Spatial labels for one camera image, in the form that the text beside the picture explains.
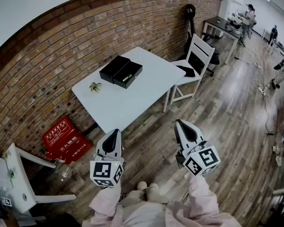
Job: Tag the person's shoe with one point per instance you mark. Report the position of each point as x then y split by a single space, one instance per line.
142 185
153 187

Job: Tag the black cloth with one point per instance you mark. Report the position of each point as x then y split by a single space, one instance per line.
187 71

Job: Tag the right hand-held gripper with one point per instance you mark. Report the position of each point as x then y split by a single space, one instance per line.
203 157

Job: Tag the person's right forearm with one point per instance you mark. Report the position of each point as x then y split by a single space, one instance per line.
201 195

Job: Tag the person's left forearm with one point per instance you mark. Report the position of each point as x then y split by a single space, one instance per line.
106 200

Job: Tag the person's right shoe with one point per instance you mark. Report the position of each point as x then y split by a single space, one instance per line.
153 187

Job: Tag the dark-topped white desk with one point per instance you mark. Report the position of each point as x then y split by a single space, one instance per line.
217 23

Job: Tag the white power strip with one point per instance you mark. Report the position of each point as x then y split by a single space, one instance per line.
262 90

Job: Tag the small green-white potted plant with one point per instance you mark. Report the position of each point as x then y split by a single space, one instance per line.
95 87

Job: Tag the clear plastic bottle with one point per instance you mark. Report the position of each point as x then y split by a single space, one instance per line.
65 174

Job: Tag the person's left shoe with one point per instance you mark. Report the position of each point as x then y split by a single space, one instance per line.
142 185

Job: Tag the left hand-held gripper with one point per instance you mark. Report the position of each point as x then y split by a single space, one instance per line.
101 170

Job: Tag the square printed tag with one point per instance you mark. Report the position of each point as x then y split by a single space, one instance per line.
6 201

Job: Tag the black electric scooter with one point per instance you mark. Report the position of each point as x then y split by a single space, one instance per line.
191 9

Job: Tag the black box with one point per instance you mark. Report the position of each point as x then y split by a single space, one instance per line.
113 67

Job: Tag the thin green plant sprig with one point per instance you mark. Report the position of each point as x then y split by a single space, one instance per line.
5 155

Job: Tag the red fire equipment box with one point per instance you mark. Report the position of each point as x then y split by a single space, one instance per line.
66 141

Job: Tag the white wooden chair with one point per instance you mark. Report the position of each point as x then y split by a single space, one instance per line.
203 48

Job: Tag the person's torso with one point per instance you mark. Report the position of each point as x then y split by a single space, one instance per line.
142 214

